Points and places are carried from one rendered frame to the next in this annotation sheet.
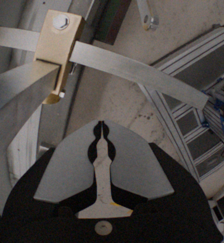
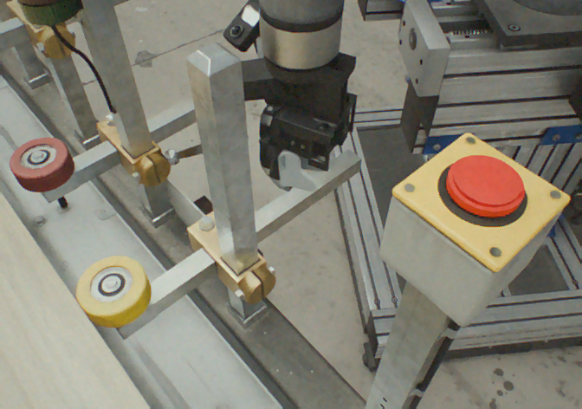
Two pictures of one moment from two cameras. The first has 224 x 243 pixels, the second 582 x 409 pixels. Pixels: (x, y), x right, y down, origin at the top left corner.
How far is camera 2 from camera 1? 0.61 m
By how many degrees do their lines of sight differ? 56
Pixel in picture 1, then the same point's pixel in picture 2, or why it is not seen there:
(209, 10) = not seen: hidden behind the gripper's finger
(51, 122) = (320, 392)
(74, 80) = (277, 316)
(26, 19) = (133, 365)
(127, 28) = not seen: hidden behind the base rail
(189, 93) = (333, 165)
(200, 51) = (361, 199)
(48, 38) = (212, 240)
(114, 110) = not seen: outside the picture
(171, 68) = (376, 266)
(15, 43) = (185, 275)
